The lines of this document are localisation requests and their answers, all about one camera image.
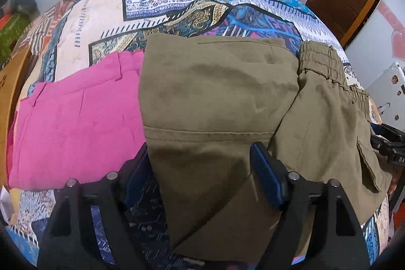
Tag white laptop with stickers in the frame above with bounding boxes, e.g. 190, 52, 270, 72
365, 61, 405, 134

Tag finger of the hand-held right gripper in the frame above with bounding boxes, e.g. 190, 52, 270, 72
370, 124, 405, 150

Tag green patterned bag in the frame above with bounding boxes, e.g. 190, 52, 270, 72
0, 15, 30, 66

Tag orange striped cloth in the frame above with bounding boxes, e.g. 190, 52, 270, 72
19, 0, 75, 49

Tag wooden lap table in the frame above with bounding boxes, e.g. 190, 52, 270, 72
0, 47, 34, 188

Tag olive green pants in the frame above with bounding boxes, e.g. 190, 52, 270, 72
138, 34, 393, 264

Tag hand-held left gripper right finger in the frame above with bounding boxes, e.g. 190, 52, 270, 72
250, 142, 371, 270

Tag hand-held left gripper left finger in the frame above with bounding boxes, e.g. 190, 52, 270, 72
37, 143, 155, 270

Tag pink pants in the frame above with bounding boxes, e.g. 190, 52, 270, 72
7, 52, 149, 190

